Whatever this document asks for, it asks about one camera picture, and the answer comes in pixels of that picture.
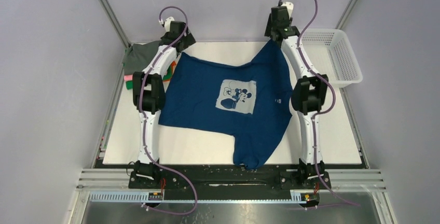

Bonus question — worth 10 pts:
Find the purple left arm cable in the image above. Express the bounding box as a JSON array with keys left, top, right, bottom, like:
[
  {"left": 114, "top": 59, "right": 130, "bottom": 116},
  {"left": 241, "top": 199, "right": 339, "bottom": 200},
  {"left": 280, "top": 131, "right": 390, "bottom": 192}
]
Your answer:
[{"left": 136, "top": 6, "right": 199, "bottom": 216}]

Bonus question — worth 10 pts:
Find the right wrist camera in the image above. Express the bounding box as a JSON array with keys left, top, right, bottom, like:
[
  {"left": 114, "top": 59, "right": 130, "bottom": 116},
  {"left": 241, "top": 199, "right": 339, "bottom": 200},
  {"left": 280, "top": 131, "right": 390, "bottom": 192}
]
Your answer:
[{"left": 280, "top": 2, "right": 294, "bottom": 18}]

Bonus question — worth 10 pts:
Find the white perforated plastic basket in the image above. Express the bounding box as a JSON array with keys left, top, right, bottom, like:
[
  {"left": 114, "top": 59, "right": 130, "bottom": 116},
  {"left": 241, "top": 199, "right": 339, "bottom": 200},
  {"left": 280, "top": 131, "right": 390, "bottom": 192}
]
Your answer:
[{"left": 301, "top": 29, "right": 363, "bottom": 88}]

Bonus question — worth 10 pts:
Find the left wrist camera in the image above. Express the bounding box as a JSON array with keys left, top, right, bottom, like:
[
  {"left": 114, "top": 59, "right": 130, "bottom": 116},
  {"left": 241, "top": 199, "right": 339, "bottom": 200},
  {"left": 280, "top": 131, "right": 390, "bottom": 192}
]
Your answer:
[{"left": 159, "top": 17, "right": 175, "bottom": 32}]

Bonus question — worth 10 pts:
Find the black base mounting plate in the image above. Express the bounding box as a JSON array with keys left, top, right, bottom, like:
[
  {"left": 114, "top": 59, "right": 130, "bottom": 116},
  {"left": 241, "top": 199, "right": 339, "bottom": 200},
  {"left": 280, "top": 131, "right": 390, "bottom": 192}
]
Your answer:
[{"left": 94, "top": 159, "right": 333, "bottom": 203}]

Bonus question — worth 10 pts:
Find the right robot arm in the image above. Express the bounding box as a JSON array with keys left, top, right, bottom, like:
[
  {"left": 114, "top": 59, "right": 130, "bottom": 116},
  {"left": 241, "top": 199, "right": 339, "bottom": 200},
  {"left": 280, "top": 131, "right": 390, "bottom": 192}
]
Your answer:
[{"left": 265, "top": 2, "right": 328, "bottom": 189}]

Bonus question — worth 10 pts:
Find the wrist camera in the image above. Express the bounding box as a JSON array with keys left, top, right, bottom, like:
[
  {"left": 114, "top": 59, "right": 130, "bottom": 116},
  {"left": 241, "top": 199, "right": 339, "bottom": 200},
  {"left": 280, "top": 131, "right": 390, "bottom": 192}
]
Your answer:
[
  {"left": 280, "top": 2, "right": 294, "bottom": 18},
  {"left": 159, "top": 17, "right": 175, "bottom": 32}
]

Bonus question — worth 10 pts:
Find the blue t-shirt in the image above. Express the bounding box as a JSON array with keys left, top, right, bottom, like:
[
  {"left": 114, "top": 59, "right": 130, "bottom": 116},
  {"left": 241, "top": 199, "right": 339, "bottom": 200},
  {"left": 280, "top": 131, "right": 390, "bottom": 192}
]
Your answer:
[{"left": 159, "top": 40, "right": 293, "bottom": 170}]

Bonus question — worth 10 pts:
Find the orange folded t-shirt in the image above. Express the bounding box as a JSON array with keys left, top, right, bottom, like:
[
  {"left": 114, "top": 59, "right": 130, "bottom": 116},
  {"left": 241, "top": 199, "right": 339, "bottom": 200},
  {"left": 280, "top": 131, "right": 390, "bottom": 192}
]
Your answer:
[{"left": 162, "top": 61, "right": 176, "bottom": 82}]

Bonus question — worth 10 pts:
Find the pink folded t-shirt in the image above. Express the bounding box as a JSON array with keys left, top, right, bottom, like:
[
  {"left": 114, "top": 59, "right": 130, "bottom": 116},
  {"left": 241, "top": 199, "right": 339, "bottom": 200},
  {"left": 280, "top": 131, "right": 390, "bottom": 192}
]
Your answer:
[{"left": 123, "top": 75, "right": 133, "bottom": 81}]

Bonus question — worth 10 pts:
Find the grey folded t-shirt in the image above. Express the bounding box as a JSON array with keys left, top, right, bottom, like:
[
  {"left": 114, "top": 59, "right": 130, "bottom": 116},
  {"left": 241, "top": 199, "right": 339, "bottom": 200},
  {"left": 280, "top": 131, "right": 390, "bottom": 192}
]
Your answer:
[{"left": 122, "top": 40, "right": 160, "bottom": 75}]

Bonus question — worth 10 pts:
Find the green folded t-shirt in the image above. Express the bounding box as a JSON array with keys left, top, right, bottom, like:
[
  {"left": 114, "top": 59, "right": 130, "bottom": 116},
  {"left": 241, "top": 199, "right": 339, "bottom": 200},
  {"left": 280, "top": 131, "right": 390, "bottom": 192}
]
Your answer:
[{"left": 125, "top": 81, "right": 133, "bottom": 90}]

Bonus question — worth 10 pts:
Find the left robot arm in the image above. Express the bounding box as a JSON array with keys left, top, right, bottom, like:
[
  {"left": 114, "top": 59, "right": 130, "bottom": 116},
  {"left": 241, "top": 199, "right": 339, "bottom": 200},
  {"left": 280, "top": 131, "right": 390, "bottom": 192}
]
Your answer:
[{"left": 130, "top": 17, "right": 196, "bottom": 188}]

